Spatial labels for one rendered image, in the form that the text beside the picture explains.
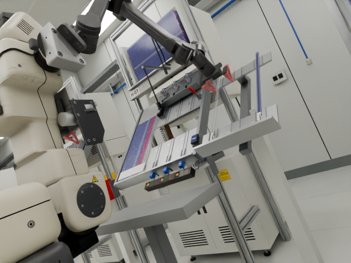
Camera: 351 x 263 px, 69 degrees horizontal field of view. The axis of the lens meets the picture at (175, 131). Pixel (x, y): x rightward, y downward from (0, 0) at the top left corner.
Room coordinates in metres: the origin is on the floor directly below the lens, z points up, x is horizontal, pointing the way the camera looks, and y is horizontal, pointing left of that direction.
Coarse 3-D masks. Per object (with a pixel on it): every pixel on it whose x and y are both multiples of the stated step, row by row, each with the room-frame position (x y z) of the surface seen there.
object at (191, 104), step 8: (200, 88) 1.61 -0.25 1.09; (192, 96) 1.62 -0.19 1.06; (176, 104) 1.72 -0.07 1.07; (184, 104) 1.63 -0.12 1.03; (192, 104) 1.56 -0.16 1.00; (200, 104) 1.50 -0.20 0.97; (144, 112) 2.04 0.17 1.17; (152, 112) 1.93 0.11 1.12; (168, 112) 1.73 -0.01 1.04; (176, 112) 1.65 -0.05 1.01; (184, 112) 1.58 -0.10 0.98; (144, 120) 1.95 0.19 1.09; (160, 120) 1.75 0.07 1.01; (168, 120) 1.67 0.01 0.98; (176, 120) 1.69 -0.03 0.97
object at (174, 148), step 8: (184, 136) 1.42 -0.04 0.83; (160, 144) 1.56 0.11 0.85; (168, 144) 1.50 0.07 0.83; (176, 144) 1.44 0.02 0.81; (184, 144) 1.38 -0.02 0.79; (152, 152) 1.58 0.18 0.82; (160, 152) 1.51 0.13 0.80; (168, 152) 1.45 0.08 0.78; (176, 152) 1.39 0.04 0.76; (184, 152) 1.33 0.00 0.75; (192, 152) 1.29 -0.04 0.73; (152, 160) 1.52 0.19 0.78; (160, 160) 1.46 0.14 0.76
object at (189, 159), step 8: (176, 160) 1.32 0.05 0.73; (184, 160) 1.31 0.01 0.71; (192, 160) 1.29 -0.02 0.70; (152, 168) 1.43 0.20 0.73; (160, 168) 1.40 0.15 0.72; (176, 168) 1.38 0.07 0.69; (136, 176) 1.52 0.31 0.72; (144, 176) 1.50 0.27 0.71; (120, 184) 1.63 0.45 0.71; (128, 184) 1.61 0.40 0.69; (136, 184) 1.60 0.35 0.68
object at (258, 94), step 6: (258, 54) 1.19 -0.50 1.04; (258, 60) 1.16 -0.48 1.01; (258, 66) 1.13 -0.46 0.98; (258, 72) 1.11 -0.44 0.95; (258, 78) 1.08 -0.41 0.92; (258, 84) 1.06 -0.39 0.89; (258, 90) 1.03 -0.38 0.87; (258, 96) 1.01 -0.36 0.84; (258, 102) 0.99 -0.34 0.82; (258, 108) 0.97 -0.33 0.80
